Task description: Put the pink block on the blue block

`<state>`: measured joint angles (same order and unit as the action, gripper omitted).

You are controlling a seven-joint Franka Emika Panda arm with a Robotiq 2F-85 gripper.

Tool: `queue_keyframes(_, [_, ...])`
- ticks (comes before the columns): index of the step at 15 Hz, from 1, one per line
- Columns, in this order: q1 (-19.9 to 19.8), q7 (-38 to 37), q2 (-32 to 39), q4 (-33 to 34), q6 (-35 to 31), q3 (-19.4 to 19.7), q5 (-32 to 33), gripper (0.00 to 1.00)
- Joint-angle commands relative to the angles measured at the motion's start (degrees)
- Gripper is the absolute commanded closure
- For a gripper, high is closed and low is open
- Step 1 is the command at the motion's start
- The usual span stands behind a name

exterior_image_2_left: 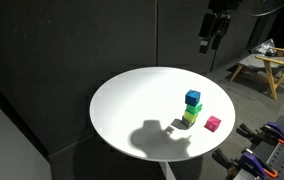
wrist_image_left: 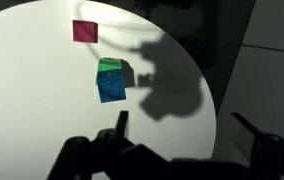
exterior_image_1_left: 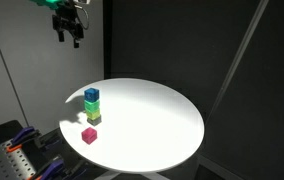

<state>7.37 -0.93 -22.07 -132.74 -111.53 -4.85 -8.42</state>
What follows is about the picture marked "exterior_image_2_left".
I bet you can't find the white table pedestal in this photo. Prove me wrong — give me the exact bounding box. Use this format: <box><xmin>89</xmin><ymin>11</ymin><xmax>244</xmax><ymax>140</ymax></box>
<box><xmin>158</xmin><ymin>161</ymin><xmax>178</xmax><ymax>180</ymax></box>

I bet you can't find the green block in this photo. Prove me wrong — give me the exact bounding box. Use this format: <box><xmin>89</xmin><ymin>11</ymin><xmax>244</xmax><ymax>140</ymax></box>
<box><xmin>185</xmin><ymin>102</ymin><xmax>203</xmax><ymax>116</ymax></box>

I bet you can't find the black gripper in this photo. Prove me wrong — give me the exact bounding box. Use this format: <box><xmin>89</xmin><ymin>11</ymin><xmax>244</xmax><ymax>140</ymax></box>
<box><xmin>198</xmin><ymin>0</ymin><xmax>243</xmax><ymax>55</ymax></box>

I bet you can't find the clear plastic bag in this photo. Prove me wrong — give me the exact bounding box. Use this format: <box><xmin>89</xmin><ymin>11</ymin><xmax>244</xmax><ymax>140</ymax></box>
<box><xmin>251</xmin><ymin>38</ymin><xmax>278</xmax><ymax>57</ymax></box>

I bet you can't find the purple orange spring clamp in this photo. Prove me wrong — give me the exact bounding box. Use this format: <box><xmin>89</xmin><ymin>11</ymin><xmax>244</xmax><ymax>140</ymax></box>
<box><xmin>211</xmin><ymin>148</ymin><xmax>279</xmax><ymax>180</ymax></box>
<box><xmin>236</xmin><ymin>121</ymin><xmax>284</xmax><ymax>149</ymax></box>

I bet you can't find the yellow-green block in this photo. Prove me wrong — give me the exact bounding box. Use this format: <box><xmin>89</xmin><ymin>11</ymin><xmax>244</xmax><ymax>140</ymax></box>
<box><xmin>182</xmin><ymin>110</ymin><xmax>199</xmax><ymax>124</ymax></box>

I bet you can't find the blue block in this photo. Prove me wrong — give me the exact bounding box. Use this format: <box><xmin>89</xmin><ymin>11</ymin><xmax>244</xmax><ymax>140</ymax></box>
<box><xmin>184</xmin><ymin>89</ymin><xmax>202</xmax><ymax>107</ymax></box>

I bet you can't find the pink block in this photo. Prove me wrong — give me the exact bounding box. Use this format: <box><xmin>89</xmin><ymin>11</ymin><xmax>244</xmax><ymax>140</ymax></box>
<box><xmin>204</xmin><ymin>115</ymin><xmax>222</xmax><ymax>133</ymax></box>

